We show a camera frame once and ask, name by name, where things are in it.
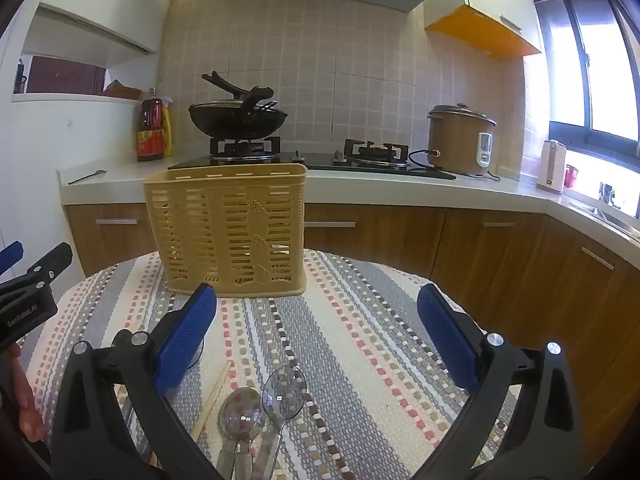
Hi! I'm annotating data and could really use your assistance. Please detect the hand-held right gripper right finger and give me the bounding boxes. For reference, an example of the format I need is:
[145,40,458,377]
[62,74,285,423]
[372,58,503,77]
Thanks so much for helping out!
[410,282,596,480]

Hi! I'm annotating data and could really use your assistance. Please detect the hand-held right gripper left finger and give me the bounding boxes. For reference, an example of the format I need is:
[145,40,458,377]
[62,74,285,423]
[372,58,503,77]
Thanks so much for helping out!
[50,282,221,480]

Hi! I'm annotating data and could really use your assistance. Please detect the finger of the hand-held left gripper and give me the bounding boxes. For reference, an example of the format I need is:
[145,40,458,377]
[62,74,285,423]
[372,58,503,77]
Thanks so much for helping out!
[0,241,25,276]
[0,242,74,297]

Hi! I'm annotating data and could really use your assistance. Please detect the wooden chopstick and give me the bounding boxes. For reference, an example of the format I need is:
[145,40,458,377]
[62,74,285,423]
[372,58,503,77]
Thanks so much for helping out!
[190,359,233,440]

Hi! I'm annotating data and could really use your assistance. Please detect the metal spoon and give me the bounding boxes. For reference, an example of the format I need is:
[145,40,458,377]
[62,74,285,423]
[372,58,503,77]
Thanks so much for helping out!
[67,170,107,186]
[255,365,308,480]

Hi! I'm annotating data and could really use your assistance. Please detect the yellow plastic utensil basket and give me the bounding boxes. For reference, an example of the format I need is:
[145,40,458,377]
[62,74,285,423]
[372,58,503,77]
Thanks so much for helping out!
[142,162,308,297]

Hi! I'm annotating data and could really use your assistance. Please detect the person's left hand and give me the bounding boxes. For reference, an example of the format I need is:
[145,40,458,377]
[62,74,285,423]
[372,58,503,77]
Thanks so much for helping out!
[9,345,45,444]

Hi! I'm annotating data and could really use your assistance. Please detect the striped woven table mat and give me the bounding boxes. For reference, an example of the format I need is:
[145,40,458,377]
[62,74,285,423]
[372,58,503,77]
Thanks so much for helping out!
[20,250,521,480]

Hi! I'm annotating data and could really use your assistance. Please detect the yellow spray bottle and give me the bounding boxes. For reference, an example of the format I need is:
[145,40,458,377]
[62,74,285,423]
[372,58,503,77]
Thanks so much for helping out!
[161,96,174,157]

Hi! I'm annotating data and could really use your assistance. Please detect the white electric kettle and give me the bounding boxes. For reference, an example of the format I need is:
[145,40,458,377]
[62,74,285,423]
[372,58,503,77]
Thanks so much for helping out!
[536,139,568,193]

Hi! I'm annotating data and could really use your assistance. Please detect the stainless steel pot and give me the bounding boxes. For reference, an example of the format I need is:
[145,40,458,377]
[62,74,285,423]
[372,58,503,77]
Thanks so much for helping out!
[427,104,497,177]

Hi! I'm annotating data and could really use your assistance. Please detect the steel sink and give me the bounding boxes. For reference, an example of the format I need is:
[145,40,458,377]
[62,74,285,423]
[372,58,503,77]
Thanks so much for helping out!
[570,200,640,241]

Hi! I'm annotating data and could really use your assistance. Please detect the black gas stove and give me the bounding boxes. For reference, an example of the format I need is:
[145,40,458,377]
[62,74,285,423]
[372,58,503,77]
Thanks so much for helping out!
[167,137,457,181]

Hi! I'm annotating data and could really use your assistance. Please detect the black wok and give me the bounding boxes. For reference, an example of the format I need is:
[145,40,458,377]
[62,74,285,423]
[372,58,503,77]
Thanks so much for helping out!
[188,101,289,140]

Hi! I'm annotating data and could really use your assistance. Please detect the black cooking utensil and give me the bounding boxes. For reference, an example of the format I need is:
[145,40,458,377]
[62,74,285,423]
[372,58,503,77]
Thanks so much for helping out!
[201,71,278,116]

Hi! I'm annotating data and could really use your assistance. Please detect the window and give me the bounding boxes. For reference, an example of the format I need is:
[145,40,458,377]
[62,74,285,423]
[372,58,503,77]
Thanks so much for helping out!
[532,0,640,151]

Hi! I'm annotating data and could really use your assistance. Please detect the black power cable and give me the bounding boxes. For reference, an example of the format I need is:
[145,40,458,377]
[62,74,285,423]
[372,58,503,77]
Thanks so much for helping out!
[407,148,502,182]

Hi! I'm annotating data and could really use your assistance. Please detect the orange bottomed wall cabinet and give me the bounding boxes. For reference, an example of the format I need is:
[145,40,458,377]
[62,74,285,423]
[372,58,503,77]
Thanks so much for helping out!
[424,0,543,61]

